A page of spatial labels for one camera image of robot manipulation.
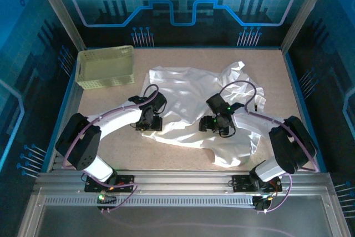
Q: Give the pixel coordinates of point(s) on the white t-shirt with flower print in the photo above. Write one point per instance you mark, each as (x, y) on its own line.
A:
(188, 92)

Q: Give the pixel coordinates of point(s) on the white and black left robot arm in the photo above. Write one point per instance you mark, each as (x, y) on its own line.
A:
(80, 142)

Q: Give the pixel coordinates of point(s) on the pale green perforated plastic basket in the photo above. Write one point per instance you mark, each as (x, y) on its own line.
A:
(105, 67)

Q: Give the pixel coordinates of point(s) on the black controller board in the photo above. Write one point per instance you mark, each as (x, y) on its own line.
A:
(260, 206)
(109, 200)

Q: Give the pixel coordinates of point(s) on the grey metal front panel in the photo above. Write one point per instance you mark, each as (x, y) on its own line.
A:
(180, 214)

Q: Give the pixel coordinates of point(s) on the aluminium mounting rail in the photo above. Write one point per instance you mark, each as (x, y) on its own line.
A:
(180, 178)

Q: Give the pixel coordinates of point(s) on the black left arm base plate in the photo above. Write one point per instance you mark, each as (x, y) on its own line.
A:
(124, 184)

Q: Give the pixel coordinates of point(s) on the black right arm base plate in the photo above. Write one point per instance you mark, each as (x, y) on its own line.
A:
(241, 182)

